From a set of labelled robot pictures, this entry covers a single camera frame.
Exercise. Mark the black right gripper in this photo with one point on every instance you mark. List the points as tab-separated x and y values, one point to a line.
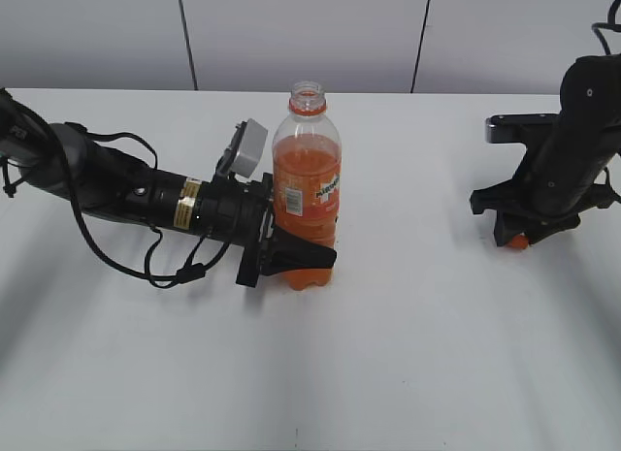
558	200

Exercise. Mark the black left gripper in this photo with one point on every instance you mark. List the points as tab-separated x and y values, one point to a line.
234	212

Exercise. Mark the orange bottle cap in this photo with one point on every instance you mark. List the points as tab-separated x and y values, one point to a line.
518	242

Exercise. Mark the orange soda bottle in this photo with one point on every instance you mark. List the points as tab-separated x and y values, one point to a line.
307	161

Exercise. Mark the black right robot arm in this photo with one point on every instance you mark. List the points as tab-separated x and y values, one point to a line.
586	134

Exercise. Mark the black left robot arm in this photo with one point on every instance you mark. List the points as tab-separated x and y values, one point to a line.
71	162

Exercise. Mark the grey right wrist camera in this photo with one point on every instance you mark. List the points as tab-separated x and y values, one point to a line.
518	128

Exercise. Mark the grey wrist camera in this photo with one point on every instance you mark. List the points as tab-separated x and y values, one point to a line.
245	150
518	128

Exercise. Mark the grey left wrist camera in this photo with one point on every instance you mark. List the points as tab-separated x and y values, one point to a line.
245	150

